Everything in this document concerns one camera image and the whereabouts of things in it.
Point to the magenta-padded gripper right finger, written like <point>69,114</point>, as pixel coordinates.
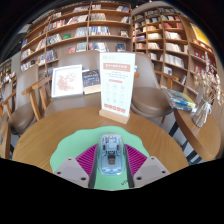
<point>136,160</point>

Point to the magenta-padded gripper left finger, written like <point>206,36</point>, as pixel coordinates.
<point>85,160</point>

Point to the transparent computer mouse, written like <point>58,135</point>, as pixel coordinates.
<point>111,156</point>

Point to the green smiley-face mouse pad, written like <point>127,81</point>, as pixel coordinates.
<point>76,143</point>

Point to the brown armchair with wooden arms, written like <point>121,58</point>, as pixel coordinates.
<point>150,100</point>
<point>21,116</point>
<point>73,101</point>

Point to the round wooden side table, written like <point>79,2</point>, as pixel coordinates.
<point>200,136</point>
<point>4,140</point>

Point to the stack of colourful books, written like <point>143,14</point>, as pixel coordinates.
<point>180,99</point>

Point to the white sign on wooden base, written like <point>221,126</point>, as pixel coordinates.
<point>116,83</point>

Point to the dark blue book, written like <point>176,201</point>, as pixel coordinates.
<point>91,79</point>

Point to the white framed floral picture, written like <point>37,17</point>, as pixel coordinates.
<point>66,81</point>

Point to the glass vase with dried flowers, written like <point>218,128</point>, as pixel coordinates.
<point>202,111</point>

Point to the distant wooden bookshelf unit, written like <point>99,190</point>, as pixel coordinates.
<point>6,73</point>

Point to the angled wooden bookshelf unit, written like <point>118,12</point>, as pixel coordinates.
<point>173,43</point>

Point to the wide wooden bookshelf unit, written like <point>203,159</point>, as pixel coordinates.
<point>76,30</point>

